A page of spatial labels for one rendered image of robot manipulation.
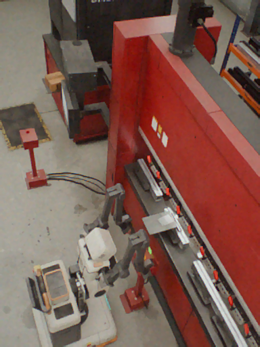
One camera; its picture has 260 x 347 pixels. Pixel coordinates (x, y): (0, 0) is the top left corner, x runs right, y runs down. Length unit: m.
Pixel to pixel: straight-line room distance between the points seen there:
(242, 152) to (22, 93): 4.61
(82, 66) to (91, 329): 2.29
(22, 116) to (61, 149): 0.89
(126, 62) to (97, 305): 2.19
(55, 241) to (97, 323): 1.15
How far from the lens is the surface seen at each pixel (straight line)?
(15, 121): 5.86
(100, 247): 2.82
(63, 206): 4.75
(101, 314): 3.79
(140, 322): 4.09
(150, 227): 3.40
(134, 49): 3.17
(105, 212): 2.96
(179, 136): 2.93
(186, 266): 3.41
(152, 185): 3.73
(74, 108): 3.55
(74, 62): 3.43
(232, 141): 2.33
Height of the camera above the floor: 3.80
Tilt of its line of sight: 48 degrees down
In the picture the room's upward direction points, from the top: 7 degrees clockwise
